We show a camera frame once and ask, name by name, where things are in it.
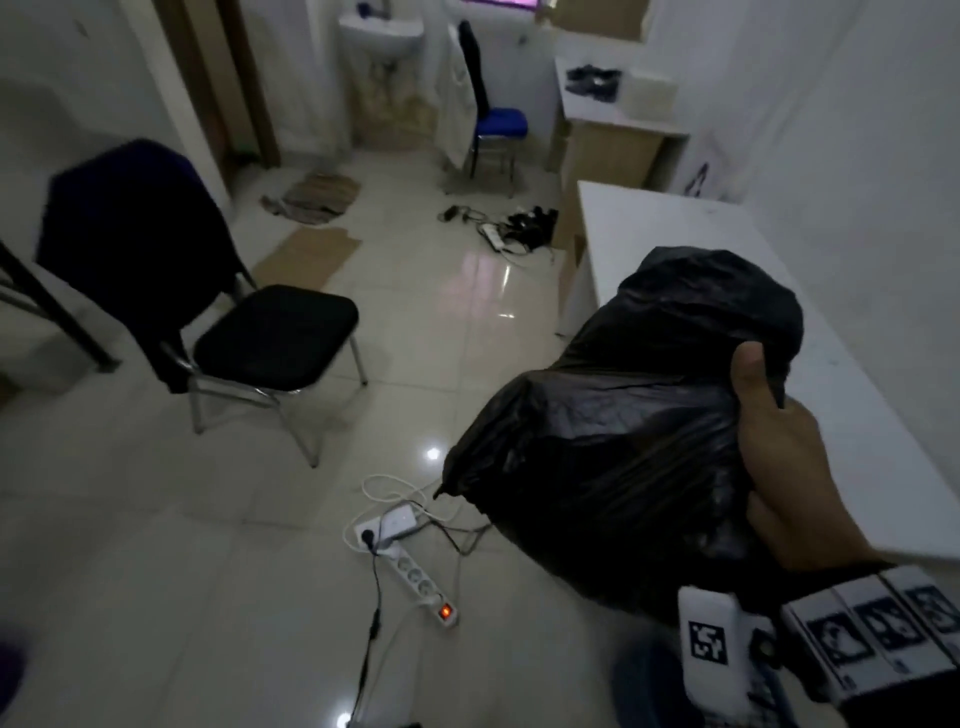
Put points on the white wash basin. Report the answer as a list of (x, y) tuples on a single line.
[(381, 34)]

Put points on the black office chair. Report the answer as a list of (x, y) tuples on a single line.
[(255, 337)]

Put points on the white box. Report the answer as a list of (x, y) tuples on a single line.
[(649, 90)]

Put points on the wooden cabinet with white top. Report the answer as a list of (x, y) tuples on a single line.
[(607, 142)]

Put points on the flat brown cardboard sheet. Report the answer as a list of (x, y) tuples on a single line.
[(306, 257)]

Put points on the person's right hand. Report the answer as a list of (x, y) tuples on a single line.
[(795, 480)]

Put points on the person's right thumb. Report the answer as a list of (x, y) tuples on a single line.
[(752, 379)]

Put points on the dark cloth item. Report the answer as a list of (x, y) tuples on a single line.
[(592, 79)]

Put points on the blue seat chair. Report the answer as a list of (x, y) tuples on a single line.
[(491, 112)]

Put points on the striped floor rag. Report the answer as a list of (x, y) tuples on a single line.
[(315, 196)]

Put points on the dark jacket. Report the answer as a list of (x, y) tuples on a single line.
[(135, 240)]

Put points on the wooden door frame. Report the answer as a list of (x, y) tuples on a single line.
[(225, 75)]

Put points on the white coat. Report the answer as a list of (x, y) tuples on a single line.
[(455, 105)]

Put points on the small white power strip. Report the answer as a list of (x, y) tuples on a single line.
[(493, 236)]

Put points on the black metal stand leg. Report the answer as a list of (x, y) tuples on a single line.
[(52, 307)]

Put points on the white power adapter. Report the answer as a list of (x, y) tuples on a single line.
[(399, 520)]

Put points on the white table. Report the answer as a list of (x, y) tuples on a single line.
[(750, 315)]

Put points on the black plastic garbage bag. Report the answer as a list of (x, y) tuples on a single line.
[(637, 427)]

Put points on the wrist tracker with marker tags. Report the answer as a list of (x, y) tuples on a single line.
[(825, 637)]

